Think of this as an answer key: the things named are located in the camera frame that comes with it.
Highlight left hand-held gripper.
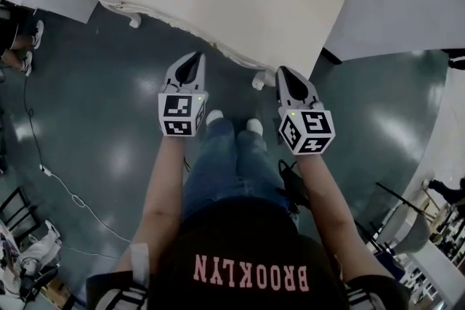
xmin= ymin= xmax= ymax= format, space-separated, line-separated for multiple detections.
xmin=158 ymin=51 xmax=210 ymax=138

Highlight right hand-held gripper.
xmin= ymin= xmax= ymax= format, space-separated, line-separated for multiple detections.
xmin=275 ymin=65 xmax=336 ymax=156

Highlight person's left forearm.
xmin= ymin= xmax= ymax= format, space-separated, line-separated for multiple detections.
xmin=130 ymin=136 xmax=195 ymax=251

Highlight white elbow band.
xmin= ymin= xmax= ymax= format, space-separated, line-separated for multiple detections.
xmin=130 ymin=242 xmax=150 ymax=284

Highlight person's right forearm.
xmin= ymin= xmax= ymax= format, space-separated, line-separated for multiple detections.
xmin=294 ymin=152 xmax=368 ymax=258

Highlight person's left white shoe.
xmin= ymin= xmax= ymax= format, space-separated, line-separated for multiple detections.
xmin=206 ymin=109 xmax=225 ymax=126

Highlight person's white shoe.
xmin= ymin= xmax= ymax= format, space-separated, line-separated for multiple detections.
xmin=206 ymin=109 xmax=225 ymax=126
xmin=246 ymin=118 xmax=264 ymax=136

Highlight person's right white shoe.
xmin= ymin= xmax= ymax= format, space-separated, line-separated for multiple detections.
xmin=246 ymin=118 xmax=264 ymax=136

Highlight person's blue jeans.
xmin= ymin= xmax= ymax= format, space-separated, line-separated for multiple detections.
xmin=181 ymin=118 xmax=299 ymax=229

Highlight person's dark t-shirt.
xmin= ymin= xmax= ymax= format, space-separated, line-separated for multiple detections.
xmin=85 ymin=197 xmax=411 ymax=310

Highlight grey padded chair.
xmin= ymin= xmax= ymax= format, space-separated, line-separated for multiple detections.
xmin=384 ymin=205 xmax=433 ymax=255

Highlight white crumpled cloth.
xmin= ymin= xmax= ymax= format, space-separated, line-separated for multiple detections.
xmin=17 ymin=219 xmax=62 ymax=279

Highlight black strap pouch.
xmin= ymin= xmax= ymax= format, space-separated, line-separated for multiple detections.
xmin=278 ymin=159 xmax=312 ymax=217

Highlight black metal frame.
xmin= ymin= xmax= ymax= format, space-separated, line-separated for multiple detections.
xmin=376 ymin=181 xmax=437 ymax=221

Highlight thin black floor cable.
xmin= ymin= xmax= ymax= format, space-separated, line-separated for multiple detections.
xmin=22 ymin=72 xmax=47 ymax=168

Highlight white power cable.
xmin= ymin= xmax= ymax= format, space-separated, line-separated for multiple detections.
xmin=49 ymin=172 xmax=132 ymax=261

